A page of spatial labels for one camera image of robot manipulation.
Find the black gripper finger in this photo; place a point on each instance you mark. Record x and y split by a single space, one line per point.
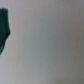
4 28

